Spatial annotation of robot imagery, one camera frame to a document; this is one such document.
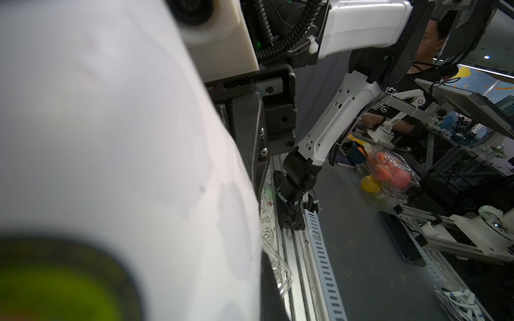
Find bag of fruit outside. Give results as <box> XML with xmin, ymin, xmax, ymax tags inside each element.
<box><xmin>356</xmin><ymin>144</ymin><xmax>420</xmax><ymax>206</ymax></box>

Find person in black shirt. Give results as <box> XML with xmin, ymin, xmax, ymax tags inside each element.
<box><xmin>357</xmin><ymin>11</ymin><xmax>459</xmax><ymax>147</ymax></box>

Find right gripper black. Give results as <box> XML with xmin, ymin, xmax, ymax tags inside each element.
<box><xmin>205</xmin><ymin>64</ymin><xmax>297</xmax><ymax>199</ymax></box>

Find white sticker sheet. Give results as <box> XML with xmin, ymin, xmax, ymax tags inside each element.
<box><xmin>1</xmin><ymin>1</ymin><xmax>262</xmax><ymax>320</ymax></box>

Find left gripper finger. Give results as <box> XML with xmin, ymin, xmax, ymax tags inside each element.
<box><xmin>260</xmin><ymin>250</ymin><xmax>290</xmax><ymax>321</ymax></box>

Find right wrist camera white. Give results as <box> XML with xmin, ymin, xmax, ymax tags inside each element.
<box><xmin>166</xmin><ymin>0</ymin><xmax>259</xmax><ymax>83</ymax></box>

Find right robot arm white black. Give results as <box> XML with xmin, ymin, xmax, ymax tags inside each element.
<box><xmin>206</xmin><ymin>1</ymin><xmax>497</xmax><ymax>205</ymax></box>

